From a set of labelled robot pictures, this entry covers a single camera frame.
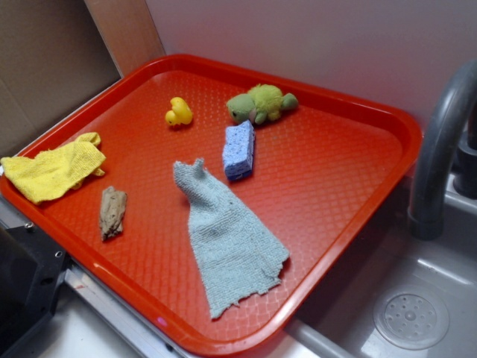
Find grey toy faucet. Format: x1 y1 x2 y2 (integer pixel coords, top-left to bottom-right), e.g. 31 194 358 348
408 60 476 240

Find yellow rubber duck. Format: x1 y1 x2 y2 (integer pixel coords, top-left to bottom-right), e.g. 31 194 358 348
165 97 193 126

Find yellow cloth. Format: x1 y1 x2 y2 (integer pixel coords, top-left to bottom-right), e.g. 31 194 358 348
1 132 106 205

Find red plastic tray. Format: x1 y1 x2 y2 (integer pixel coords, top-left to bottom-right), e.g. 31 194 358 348
1 55 422 357

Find dark faucet knob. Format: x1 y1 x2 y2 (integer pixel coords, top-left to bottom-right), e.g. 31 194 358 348
453 107 476 199

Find grey toy sink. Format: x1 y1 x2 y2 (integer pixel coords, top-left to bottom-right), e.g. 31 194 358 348
286 183 476 357

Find brown cardboard panel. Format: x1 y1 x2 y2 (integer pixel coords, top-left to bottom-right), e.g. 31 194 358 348
1 1 165 156

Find light blue towel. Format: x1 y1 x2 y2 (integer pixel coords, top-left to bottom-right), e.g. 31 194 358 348
173 159 289 319

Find blue sponge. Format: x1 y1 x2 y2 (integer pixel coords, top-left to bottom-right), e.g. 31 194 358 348
222 120 255 180

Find brown wood chip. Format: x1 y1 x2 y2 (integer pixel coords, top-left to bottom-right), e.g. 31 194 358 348
99 186 127 242

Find green plush turtle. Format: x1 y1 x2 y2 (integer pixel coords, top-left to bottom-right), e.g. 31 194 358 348
226 84 299 125

